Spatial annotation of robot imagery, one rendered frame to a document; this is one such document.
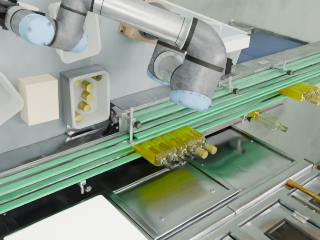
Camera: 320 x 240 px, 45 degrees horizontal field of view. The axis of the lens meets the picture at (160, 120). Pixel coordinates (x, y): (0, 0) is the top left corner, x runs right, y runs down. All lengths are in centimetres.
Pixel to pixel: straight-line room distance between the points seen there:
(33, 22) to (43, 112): 56
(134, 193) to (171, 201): 16
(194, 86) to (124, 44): 69
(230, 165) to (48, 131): 87
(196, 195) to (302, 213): 44
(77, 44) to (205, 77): 36
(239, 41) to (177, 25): 111
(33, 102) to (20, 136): 19
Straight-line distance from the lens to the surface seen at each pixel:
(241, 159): 199
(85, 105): 161
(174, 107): 174
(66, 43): 110
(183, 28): 108
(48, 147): 160
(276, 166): 199
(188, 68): 108
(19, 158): 156
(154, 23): 107
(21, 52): 149
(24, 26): 104
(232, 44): 212
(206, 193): 167
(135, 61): 177
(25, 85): 145
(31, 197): 151
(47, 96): 150
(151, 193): 164
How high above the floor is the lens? 208
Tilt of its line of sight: 42 degrees down
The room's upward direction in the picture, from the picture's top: 121 degrees clockwise
